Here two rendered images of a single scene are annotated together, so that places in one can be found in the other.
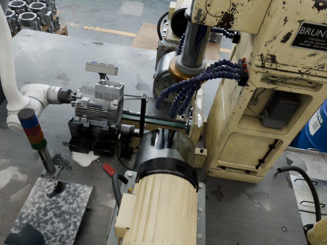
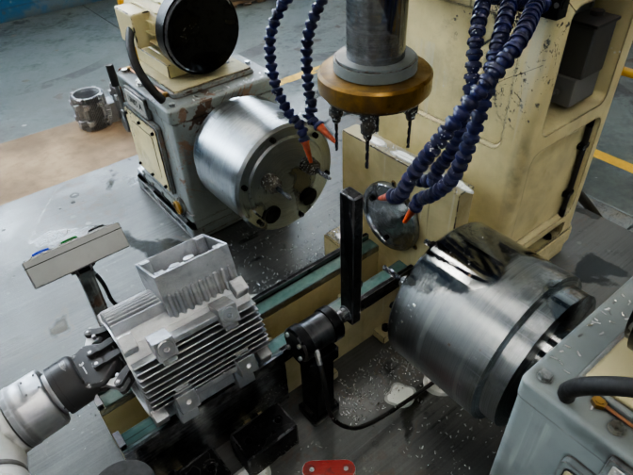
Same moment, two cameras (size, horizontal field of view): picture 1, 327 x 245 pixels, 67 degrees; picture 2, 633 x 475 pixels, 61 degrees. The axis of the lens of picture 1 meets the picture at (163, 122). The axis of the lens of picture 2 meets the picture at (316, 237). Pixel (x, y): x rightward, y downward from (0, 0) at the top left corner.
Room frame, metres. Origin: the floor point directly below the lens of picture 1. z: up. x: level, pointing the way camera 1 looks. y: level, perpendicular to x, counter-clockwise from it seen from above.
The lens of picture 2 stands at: (0.30, 0.50, 1.68)
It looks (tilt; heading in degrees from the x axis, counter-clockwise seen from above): 40 degrees down; 323
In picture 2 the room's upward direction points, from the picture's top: 3 degrees counter-clockwise
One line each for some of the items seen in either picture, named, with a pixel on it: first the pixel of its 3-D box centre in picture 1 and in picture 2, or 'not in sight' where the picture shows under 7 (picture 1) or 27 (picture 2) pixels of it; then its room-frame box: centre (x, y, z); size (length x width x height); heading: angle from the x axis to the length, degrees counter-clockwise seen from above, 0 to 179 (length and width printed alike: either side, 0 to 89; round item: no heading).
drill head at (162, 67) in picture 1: (177, 72); (250, 153); (1.24, -0.03, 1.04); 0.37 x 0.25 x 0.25; 0
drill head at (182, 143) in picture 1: (163, 169); (502, 331); (0.55, -0.03, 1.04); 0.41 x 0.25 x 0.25; 0
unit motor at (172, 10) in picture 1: (178, 31); (169, 71); (1.52, 0.00, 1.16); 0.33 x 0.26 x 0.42; 0
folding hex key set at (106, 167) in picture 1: (109, 169); (329, 471); (0.64, 0.23, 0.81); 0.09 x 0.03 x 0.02; 52
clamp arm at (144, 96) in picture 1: (142, 117); (349, 262); (0.75, 0.10, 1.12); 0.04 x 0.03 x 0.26; 90
